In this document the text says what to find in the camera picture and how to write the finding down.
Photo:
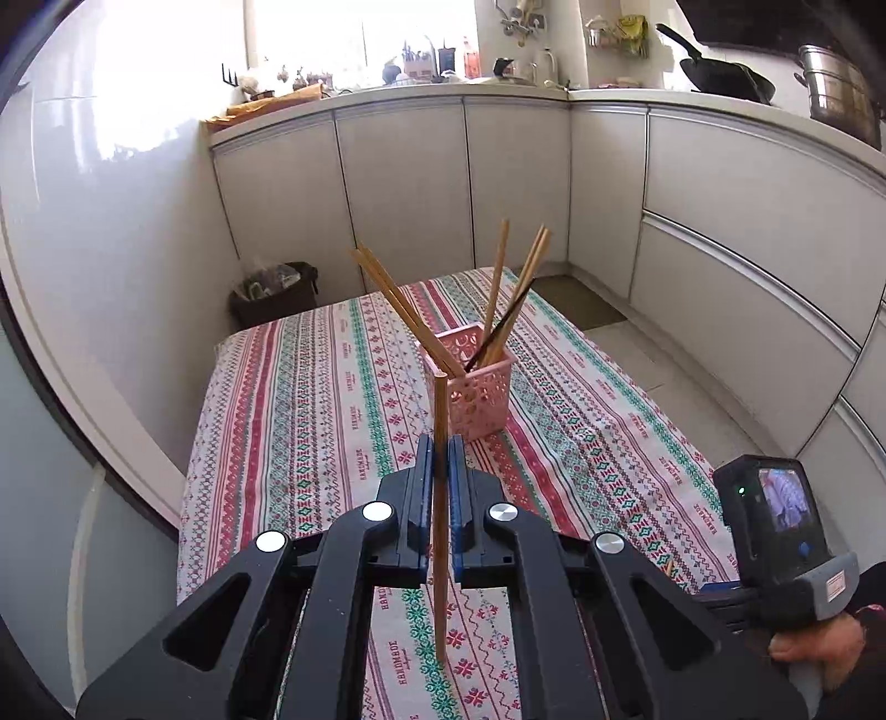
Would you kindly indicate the countertop utensil block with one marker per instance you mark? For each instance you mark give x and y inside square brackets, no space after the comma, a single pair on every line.
[417,61]

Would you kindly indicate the brown floor mat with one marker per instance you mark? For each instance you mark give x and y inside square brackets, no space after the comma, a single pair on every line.
[574,301]

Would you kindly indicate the red label bottle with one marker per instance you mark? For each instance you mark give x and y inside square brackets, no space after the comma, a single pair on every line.
[471,59]

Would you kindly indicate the dark trash bin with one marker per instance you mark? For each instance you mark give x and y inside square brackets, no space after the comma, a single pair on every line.
[277,298]

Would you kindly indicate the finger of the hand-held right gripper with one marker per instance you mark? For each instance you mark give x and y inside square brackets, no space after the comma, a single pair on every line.
[723,597]

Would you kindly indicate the person's right hand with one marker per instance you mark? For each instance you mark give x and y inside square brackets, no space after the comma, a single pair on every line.
[824,647]

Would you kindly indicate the dark range hood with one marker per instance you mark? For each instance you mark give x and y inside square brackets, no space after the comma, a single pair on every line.
[775,21]

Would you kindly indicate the patterned striped tablecloth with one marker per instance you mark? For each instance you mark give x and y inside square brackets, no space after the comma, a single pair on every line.
[311,415]

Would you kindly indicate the hanging kitchen utensils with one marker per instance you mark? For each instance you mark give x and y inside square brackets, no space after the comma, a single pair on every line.
[519,21]

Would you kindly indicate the wall rack with yellow bag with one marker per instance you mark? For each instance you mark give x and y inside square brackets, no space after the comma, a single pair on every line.
[623,33]

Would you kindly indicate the person's right forearm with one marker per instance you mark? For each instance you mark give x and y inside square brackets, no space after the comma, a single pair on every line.
[873,623]

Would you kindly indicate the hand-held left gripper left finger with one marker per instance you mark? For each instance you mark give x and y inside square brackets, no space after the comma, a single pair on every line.
[426,512]

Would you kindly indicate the pink perforated utensil holder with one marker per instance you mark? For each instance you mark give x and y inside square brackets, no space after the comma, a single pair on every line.
[477,405]

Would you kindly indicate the kitchen window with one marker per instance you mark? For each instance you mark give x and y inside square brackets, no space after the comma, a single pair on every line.
[332,34]

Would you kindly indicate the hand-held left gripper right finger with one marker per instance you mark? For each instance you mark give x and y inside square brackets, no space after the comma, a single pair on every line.
[458,512]

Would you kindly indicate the steel stock pot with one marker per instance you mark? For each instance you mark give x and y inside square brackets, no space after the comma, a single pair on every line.
[834,93]

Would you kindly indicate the white kitchen cabinets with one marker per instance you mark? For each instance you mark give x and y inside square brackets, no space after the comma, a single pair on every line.
[415,173]

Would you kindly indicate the white kettle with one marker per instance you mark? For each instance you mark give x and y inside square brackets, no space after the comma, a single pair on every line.
[547,68]

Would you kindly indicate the black wok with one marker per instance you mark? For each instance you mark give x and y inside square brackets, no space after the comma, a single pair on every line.
[727,76]

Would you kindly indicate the small black rack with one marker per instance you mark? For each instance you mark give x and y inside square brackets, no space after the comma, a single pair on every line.
[230,75]

